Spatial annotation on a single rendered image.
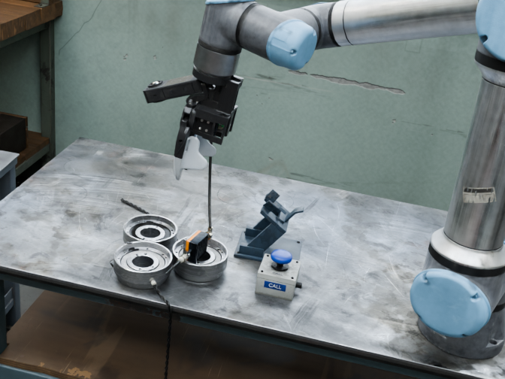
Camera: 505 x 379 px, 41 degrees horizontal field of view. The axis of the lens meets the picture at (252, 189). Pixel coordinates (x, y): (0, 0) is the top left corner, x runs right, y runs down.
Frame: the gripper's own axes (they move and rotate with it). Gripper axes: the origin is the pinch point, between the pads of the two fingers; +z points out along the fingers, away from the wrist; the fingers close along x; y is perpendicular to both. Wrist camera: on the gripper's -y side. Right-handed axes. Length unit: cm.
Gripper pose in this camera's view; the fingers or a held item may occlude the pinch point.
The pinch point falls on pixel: (179, 167)
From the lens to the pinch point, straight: 127.8
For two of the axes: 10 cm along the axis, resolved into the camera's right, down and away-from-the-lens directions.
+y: 9.4, 3.2, -0.8
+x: 2.2, -4.2, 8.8
